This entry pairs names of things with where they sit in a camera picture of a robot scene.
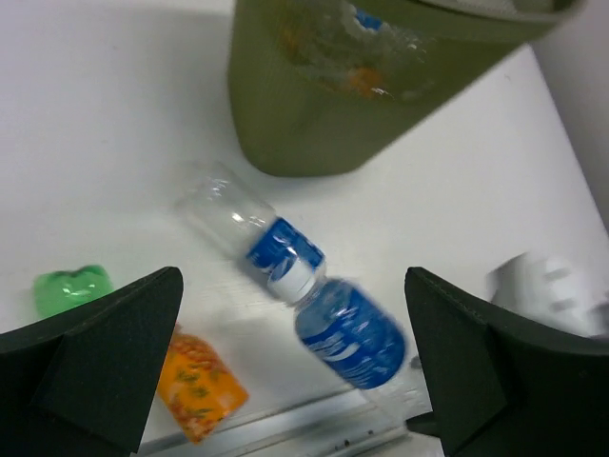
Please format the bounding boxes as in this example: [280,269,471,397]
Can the blue label bottle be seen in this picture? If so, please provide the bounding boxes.
[177,163,326,306]
[295,278,431,424]

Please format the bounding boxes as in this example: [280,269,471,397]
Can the orange tea bottle white cap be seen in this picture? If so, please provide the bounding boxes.
[279,27,389,99]

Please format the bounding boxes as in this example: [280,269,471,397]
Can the clear bottle colourful label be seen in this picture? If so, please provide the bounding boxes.
[301,1,435,63]

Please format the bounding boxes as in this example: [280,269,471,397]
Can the clear bottle green-white label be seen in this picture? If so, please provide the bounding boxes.
[487,253,608,340]

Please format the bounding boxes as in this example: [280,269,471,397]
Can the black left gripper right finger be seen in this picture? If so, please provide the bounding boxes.
[404,267,609,456]

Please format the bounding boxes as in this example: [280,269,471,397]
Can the aluminium rail frame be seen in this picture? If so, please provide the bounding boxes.
[138,391,443,456]

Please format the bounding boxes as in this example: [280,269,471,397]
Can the green plastic bottle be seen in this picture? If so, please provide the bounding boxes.
[32,265,114,318]

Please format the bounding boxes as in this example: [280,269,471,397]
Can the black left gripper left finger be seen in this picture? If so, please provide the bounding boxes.
[1,267,184,456]

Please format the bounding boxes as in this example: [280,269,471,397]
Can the olive green mesh bin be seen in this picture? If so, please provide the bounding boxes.
[227,0,580,177]

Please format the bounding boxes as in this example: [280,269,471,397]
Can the small orange juice bottle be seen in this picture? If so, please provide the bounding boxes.
[157,326,249,444]

